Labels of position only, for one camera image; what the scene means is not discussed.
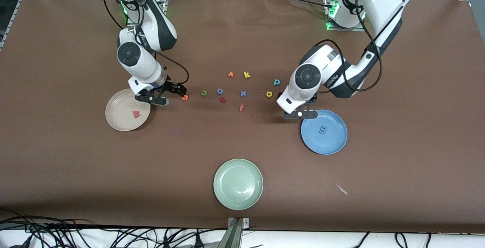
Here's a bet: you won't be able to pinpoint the blue plate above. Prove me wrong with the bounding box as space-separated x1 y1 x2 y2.
300 109 348 155

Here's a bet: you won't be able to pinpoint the beige plate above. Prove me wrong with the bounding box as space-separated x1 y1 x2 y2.
105 88 151 131

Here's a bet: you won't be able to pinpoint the brown paper table cover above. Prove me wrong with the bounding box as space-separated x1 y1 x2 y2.
0 0 485 234

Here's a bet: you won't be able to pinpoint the green plate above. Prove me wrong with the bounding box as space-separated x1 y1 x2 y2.
213 159 264 211

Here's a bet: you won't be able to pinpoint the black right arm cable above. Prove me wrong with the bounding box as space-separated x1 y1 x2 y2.
102 0 189 86

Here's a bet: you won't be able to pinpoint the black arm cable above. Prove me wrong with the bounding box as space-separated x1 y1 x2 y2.
311 0 383 92
102 0 189 86

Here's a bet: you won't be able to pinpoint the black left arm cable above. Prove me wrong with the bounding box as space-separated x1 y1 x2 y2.
311 0 383 92

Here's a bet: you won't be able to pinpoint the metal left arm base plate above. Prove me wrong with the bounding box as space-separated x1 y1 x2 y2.
325 0 366 32

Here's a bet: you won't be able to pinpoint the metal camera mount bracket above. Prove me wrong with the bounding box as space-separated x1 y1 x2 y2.
217 217 250 248

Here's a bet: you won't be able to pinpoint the loose black cables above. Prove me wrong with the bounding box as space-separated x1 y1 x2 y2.
350 232 432 248

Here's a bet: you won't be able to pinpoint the tangled black cable bundle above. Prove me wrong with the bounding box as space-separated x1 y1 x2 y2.
0 209 228 248

